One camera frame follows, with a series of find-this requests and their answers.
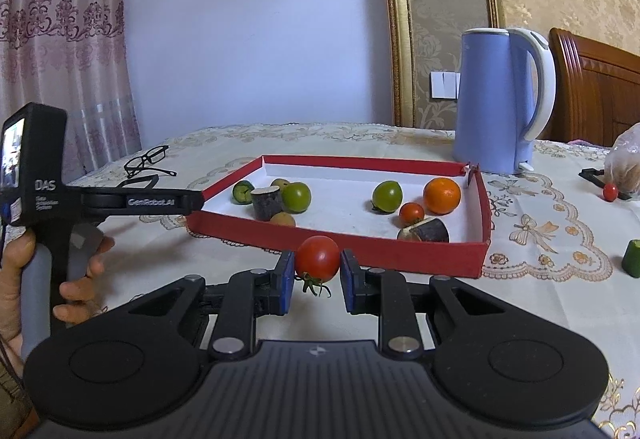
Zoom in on round dark eggplant piece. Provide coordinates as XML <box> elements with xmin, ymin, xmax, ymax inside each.
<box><xmin>250</xmin><ymin>186</ymin><xmax>282</xmax><ymax>221</ymax></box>

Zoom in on small green cucumber piece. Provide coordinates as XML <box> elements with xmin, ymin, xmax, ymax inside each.
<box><xmin>232</xmin><ymin>180</ymin><xmax>256</xmax><ymax>205</ymax></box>

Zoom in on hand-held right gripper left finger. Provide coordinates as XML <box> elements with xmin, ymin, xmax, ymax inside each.
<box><xmin>127</xmin><ymin>250</ymin><xmax>297</xmax><ymax>361</ymax></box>

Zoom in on person's left forearm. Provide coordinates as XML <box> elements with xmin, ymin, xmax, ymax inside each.
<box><xmin>0</xmin><ymin>334</ymin><xmax>41</xmax><ymax>439</ymax></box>

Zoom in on black eyeglasses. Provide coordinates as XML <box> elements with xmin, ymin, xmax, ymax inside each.
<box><xmin>123</xmin><ymin>145</ymin><xmax>177</xmax><ymax>180</ymax></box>

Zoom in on large green tomato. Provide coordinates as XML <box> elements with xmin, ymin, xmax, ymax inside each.
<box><xmin>371</xmin><ymin>180</ymin><xmax>404</xmax><ymax>214</ymax></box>

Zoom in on cut eggplant piece white flesh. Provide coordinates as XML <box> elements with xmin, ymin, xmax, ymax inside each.
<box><xmin>397</xmin><ymin>216</ymin><xmax>450</xmax><ymax>244</ymax></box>

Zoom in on orange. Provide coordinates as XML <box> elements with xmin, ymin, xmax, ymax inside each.
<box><xmin>423</xmin><ymin>176</ymin><xmax>462</xmax><ymax>215</ymax></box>

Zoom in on white wall switch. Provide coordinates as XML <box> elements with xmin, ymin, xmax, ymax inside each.
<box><xmin>430</xmin><ymin>72</ymin><xmax>461</xmax><ymax>100</ymax></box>

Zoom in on blue electric kettle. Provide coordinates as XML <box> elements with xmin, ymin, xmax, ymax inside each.
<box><xmin>452</xmin><ymin>27</ymin><xmax>557</xmax><ymax>175</ymax></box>

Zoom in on black flat frame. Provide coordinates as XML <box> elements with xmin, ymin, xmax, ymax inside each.
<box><xmin>578</xmin><ymin>168</ymin><xmax>633</xmax><ymax>201</ymax></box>

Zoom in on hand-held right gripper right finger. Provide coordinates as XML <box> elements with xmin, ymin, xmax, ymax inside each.
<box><xmin>340</xmin><ymin>248</ymin><xmax>506</xmax><ymax>361</ymax></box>

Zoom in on red tomato with stem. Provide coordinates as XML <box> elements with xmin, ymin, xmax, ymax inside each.
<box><xmin>294</xmin><ymin>235</ymin><xmax>342</xmax><ymax>297</ymax></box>
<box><xmin>398</xmin><ymin>202</ymin><xmax>426</xmax><ymax>228</ymax></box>

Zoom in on pink patterned curtain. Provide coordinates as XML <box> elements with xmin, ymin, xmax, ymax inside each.
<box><xmin>0</xmin><ymin>0</ymin><xmax>143</xmax><ymax>185</ymax></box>

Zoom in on person's left hand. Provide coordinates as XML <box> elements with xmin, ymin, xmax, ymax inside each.
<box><xmin>0</xmin><ymin>234</ymin><xmax>116</xmax><ymax>362</ymax></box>

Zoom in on tall green cucumber piece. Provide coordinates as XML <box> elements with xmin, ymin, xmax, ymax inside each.
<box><xmin>622</xmin><ymin>239</ymin><xmax>640</xmax><ymax>279</ymax></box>

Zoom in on clear plastic bag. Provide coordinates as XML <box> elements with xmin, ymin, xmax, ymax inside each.
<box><xmin>603</xmin><ymin>122</ymin><xmax>640</xmax><ymax>200</ymax></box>

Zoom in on black hexagonal frame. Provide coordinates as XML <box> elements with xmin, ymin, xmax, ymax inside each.
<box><xmin>120</xmin><ymin>173</ymin><xmax>161</xmax><ymax>192</ymax></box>

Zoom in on small green tomato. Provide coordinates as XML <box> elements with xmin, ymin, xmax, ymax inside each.
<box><xmin>281</xmin><ymin>182</ymin><xmax>312</xmax><ymax>214</ymax></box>

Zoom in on cream embroidered tablecloth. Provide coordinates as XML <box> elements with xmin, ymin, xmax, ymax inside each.
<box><xmin>65</xmin><ymin>122</ymin><xmax>640</xmax><ymax>439</ymax></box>

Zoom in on red cardboard box tray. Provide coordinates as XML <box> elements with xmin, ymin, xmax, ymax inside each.
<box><xmin>186</xmin><ymin>155</ymin><xmax>493</xmax><ymax>279</ymax></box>

